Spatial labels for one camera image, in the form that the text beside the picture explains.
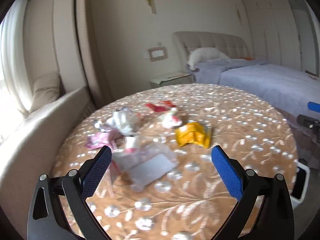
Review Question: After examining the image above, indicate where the silver foil wrapper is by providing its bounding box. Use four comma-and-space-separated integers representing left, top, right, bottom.
93, 120, 111, 133

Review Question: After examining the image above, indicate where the red snack wrapper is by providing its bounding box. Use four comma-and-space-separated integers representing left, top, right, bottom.
144, 100, 176, 113

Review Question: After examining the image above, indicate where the beige cushion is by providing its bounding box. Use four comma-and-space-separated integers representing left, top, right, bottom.
29, 72, 60, 113

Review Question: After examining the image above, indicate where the white sheer curtain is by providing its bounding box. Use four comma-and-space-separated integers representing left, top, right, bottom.
1, 0, 33, 118

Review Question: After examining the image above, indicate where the white bed pillow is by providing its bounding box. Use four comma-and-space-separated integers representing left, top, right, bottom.
187, 47, 230, 70

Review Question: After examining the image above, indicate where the white plastic bag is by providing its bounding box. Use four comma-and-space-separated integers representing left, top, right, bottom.
105, 107, 140, 136

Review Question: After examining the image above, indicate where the bed with lavender blanket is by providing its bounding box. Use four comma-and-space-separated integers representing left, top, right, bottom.
186, 59, 319, 160

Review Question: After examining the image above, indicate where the beige wardrobe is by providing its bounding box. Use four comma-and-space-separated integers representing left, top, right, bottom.
242, 0, 319, 76

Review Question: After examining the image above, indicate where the beige tufted headboard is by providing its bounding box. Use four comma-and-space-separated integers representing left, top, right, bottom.
172, 31, 251, 67

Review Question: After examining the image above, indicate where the clear zip bag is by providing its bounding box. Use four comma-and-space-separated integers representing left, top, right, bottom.
109, 142, 178, 192

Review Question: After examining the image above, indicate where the white trash bin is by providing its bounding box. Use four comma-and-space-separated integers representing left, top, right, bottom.
290, 162, 310, 209

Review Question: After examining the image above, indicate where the yellow snack wrapper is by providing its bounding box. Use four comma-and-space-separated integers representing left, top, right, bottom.
175, 122, 213, 148

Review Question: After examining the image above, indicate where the framed wall switch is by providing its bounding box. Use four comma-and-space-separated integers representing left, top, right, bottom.
148, 46, 168, 62

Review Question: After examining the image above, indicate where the grey nightstand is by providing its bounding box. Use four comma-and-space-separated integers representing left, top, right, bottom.
150, 72, 194, 88

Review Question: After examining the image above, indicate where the white red wrapper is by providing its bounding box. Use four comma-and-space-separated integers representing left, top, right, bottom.
159, 108, 183, 129

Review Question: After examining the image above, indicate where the embroidered tan tablecloth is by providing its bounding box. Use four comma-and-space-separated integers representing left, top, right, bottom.
51, 83, 298, 239

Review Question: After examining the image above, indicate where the pink snack wrapper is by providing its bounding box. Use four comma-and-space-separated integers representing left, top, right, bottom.
86, 129, 122, 150

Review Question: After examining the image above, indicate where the beige window seat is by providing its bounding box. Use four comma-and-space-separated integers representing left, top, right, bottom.
1, 87, 94, 238

